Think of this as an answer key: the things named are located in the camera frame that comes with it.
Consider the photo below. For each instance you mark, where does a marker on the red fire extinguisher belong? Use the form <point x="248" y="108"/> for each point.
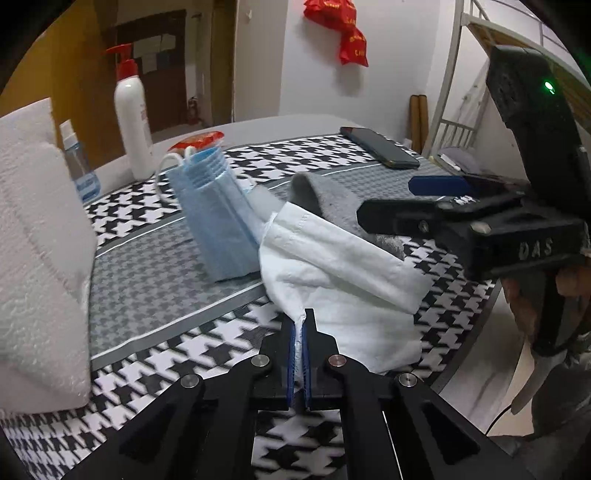
<point x="195" y="110"/>

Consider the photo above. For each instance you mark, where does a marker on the wooden wardrobe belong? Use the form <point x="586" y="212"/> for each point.
<point x="69" y="69"/>

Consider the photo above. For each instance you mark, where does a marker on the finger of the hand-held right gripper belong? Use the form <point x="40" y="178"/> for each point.
<point x="438" y="184"/>
<point x="401" y="217"/>

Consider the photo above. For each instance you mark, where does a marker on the grey sock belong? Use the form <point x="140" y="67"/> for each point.
<point x="332" y="198"/>

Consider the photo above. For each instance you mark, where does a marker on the red plastic bag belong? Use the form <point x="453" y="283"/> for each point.
<point x="354" y="46"/>
<point x="330" y="14"/>

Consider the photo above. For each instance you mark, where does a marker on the light wooden side door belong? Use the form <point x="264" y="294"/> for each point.
<point x="221" y="60"/>

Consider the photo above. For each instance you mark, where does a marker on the white bottle with red pump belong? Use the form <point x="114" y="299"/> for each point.
<point x="134" y="124"/>

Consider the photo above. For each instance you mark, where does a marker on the person's right forearm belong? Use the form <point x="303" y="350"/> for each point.
<point x="535" y="383"/>

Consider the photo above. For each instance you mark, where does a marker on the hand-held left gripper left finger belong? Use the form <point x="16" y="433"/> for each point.
<point x="292" y="364"/>

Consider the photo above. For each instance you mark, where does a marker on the black smartphone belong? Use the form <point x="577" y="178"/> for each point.
<point x="378" y="147"/>

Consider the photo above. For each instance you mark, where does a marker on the grey folded cloth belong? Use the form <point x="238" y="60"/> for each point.
<point x="457" y="159"/>

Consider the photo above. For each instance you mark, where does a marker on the person's right hand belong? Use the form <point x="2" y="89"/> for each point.
<point x="517" y="300"/>

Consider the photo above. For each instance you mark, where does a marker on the small clear spray bottle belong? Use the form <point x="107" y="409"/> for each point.
<point x="78" y="170"/>

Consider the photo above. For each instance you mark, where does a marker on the stack of blue face masks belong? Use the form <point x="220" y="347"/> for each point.
<point x="217" y="221"/>

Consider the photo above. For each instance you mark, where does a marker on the dark brown door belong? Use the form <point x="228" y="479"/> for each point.
<point x="161" y="92"/>

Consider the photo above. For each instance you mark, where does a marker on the white cloth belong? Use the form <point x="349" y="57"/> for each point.
<point x="332" y="277"/>

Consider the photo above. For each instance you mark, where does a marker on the red snack packet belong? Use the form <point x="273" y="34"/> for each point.
<point x="198" y="141"/>

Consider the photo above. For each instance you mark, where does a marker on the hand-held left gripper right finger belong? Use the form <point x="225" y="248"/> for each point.
<point x="308" y="369"/>

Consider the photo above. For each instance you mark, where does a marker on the white metal bunk bed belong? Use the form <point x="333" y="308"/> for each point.
<point x="450" y="92"/>

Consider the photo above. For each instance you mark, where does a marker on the white foam box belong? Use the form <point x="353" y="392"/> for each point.
<point x="37" y="277"/>

